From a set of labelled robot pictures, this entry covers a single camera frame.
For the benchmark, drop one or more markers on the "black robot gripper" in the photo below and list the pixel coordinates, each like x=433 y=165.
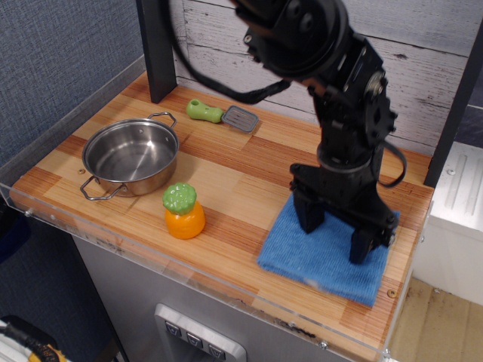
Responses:
x=349 y=194

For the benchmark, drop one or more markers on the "blue towel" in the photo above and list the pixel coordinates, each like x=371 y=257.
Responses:
x=320 y=259

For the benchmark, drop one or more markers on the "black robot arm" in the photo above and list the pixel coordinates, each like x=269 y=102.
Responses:
x=312 y=43

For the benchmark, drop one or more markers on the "white aluminium side block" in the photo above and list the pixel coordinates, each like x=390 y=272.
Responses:
x=449 y=256

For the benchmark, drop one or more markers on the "orange toy carrot green top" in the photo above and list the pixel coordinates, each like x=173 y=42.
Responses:
x=184 y=215

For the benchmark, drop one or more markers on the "grey cabinet with button panel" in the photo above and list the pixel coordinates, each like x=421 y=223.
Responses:
x=164 y=309

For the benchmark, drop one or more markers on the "stainless steel pot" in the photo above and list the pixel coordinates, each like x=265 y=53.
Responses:
x=132 y=157

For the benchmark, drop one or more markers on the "clear acrylic table guard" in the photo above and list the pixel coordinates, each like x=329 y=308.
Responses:
x=242 y=182

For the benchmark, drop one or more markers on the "yellow object bottom left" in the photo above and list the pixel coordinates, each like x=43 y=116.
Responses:
x=45 y=353

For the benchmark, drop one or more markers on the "green handled grey spatula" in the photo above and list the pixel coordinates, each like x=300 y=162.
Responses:
x=234 y=116

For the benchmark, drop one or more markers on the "black right vertical post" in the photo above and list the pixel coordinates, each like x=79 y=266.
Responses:
x=457 y=110

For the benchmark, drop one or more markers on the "black vertical post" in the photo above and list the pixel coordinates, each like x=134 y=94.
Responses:
x=158 y=53
x=457 y=110

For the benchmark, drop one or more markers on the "black left vertical post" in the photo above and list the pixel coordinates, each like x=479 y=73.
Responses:
x=158 y=53

